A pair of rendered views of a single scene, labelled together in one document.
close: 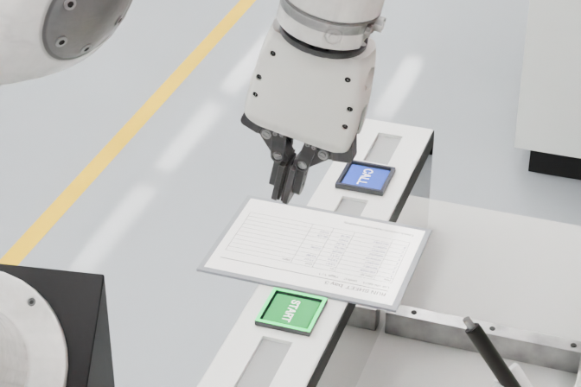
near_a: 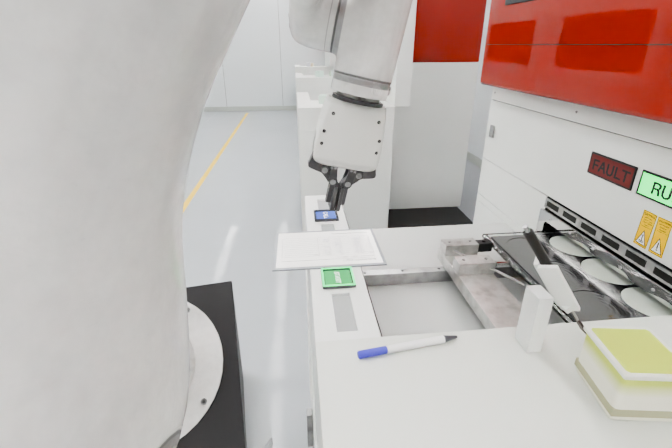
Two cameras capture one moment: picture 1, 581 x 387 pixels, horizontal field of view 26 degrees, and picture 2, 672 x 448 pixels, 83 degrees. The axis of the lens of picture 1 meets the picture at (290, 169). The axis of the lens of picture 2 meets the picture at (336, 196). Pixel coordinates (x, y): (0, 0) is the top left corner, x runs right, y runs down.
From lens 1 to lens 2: 64 cm
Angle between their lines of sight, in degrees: 24
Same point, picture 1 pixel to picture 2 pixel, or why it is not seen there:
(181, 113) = not seen: hidden behind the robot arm
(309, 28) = (363, 87)
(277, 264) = (313, 258)
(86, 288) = (221, 292)
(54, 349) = (210, 337)
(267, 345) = (336, 298)
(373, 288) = (368, 257)
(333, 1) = (378, 65)
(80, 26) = not seen: outside the picture
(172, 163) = not seen: hidden behind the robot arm
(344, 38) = (382, 92)
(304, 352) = (359, 295)
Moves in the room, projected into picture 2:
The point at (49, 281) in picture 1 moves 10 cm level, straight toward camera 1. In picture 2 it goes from (195, 294) to (223, 331)
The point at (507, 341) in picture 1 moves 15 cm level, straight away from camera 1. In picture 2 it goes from (411, 274) to (388, 243)
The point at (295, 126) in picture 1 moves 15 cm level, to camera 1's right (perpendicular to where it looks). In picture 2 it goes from (347, 158) to (429, 148)
